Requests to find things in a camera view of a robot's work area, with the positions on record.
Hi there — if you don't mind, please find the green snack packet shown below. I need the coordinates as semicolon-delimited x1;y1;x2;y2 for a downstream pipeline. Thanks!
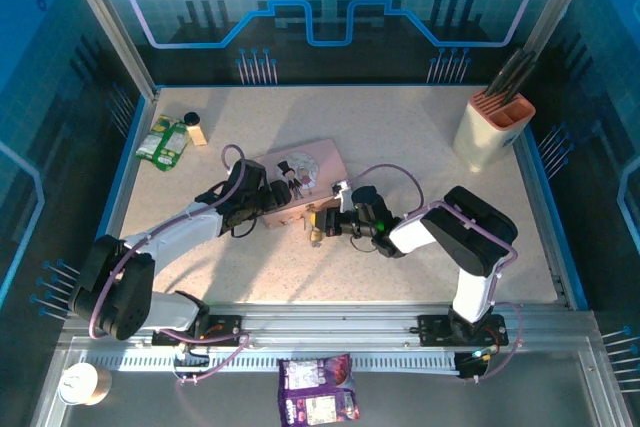
135;114;175;162
154;120;192;172

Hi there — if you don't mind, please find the small bottle with black cap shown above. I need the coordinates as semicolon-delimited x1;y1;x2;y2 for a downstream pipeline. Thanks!
183;111;209;147

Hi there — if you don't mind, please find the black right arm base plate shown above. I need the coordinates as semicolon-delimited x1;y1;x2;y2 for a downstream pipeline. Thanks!
417;314;509;348

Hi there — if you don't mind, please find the black knife handle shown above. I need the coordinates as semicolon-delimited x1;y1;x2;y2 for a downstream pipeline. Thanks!
494;50;538;101
502;62;541;104
483;49;524;97

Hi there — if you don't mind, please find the beige knife block orange top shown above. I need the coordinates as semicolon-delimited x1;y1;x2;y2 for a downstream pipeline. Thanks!
452;91;537;174

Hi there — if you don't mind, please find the white slotted cable duct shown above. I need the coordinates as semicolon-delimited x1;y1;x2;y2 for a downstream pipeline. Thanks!
84;350;461;374

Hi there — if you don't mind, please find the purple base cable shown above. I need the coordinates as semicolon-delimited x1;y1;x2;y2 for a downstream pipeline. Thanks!
159;326;250;387
459;299;524;384

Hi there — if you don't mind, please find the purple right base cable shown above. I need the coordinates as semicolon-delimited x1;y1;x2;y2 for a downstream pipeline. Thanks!
459;299;524;384

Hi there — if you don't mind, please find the purple snack packet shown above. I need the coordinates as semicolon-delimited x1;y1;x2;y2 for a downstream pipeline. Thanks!
277;353;361;427

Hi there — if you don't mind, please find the pink tin box with cartoon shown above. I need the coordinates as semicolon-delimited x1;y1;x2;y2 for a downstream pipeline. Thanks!
248;138;350;231

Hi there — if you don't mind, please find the aluminium mounting rail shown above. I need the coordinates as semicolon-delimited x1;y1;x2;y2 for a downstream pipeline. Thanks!
62;302;599;351

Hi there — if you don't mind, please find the paper cup with white lid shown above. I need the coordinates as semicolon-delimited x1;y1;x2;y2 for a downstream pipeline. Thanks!
57;362;113;407

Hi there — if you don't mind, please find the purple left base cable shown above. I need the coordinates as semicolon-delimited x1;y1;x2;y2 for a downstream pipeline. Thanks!
159;326;250;387

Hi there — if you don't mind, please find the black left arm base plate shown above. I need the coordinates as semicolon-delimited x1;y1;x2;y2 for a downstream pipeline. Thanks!
152;314;244;348

